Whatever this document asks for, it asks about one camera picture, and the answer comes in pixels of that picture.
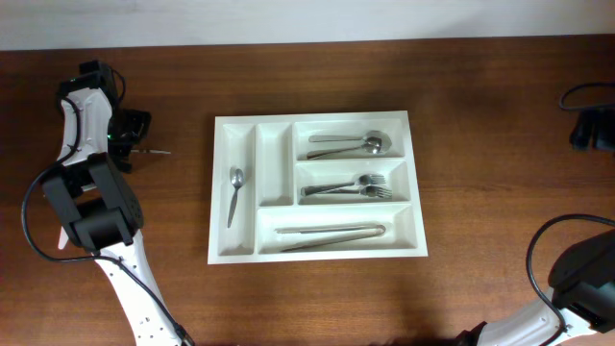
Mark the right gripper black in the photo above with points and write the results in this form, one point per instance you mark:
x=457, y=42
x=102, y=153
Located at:
x=604, y=134

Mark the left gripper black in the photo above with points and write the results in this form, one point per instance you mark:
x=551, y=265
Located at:
x=141, y=121

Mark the metal teaspoon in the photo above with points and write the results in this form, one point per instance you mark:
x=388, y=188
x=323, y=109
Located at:
x=237, y=180
x=150, y=151

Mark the white plastic knife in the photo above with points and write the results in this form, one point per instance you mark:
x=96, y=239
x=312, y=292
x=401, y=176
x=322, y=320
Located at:
x=63, y=239

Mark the large metal spoon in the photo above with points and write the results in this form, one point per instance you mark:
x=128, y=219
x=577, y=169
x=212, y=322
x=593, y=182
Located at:
x=386, y=140
x=336, y=152

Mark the metal fork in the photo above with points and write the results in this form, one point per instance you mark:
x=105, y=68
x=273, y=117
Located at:
x=371, y=191
x=363, y=180

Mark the metal table knife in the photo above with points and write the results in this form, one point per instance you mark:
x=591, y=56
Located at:
x=331, y=229
x=351, y=236

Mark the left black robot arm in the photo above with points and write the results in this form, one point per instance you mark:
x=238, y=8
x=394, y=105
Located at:
x=97, y=209

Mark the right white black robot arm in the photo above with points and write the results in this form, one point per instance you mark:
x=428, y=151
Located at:
x=578, y=302

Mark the white cutlery organizer tray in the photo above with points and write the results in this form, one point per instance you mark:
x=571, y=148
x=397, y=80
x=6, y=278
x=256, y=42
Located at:
x=272, y=152

